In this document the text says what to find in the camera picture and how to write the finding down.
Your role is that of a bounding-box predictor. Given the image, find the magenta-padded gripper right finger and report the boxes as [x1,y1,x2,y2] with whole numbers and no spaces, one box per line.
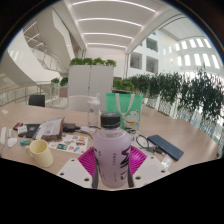
[126,145,170,189]

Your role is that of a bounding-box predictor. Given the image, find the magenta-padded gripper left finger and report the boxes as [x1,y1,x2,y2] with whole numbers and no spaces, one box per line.
[57,147,100,190]

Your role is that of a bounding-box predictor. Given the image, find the lilac drink bottle black cap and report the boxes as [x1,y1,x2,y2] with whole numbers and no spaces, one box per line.
[92,112,132,190]

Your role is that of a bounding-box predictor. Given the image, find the small clear plastic packet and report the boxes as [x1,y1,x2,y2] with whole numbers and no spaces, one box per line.
[160,155,174,169]

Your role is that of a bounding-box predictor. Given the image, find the colourful sticker sheet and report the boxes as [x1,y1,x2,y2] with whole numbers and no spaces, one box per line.
[48,133,90,155]

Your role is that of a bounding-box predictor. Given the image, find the dark blue flat keyboard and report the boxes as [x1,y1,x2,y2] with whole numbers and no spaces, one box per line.
[146,134,185,162]

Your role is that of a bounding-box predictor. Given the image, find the pale yellow mug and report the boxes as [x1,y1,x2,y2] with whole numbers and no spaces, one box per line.
[25,138,54,168]

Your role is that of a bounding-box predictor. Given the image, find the black power bank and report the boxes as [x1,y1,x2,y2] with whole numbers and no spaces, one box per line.
[62,123,81,133]

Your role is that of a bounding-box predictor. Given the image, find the open paper booklet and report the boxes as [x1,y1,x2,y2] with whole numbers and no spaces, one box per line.
[32,117,66,142]

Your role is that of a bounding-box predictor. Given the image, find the small teal pack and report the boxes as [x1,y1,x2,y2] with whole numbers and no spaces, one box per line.
[19,138,32,147]

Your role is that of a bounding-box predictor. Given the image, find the black notebook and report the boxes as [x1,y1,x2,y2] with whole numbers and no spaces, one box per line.
[18,123,41,139]

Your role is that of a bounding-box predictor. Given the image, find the clear shaker bottle white lid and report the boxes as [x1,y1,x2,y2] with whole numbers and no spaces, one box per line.
[87,93,102,128]

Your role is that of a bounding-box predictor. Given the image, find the small white card box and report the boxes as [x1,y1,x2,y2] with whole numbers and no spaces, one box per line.
[17,125,29,136]

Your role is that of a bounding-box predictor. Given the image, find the white chair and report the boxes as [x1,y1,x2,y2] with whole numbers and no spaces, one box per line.
[67,95,108,113]

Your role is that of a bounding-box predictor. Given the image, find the green tote bag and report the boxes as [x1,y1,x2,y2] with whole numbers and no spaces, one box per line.
[105,92,144,131]

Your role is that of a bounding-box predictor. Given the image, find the white computer mouse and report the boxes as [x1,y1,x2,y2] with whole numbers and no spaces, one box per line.
[7,137,18,148]

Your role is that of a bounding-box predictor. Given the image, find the small red and black box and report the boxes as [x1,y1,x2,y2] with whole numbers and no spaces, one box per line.
[12,121,24,131]

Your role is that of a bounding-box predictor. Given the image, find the black office chair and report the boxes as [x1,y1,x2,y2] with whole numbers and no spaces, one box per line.
[28,94,46,108]

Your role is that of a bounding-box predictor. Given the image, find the white power strip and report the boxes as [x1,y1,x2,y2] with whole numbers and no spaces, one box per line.
[0,126,8,147]

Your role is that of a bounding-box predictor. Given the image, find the long green hedge row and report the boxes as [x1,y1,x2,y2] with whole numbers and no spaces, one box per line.
[128,66,224,136]

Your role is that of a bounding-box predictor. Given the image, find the low cabinet with plants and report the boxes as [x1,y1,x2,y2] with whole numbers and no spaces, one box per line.
[112,79,135,95]

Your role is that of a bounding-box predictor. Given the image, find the white cabinet topped with plants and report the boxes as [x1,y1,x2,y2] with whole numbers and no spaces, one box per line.
[67,57,118,98]

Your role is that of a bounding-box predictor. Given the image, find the small potted green plants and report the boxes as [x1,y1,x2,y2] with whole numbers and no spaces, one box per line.
[50,76,69,89]

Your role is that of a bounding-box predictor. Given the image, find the tangled black cables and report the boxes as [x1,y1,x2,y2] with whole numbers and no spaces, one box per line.
[134,129,158,155]

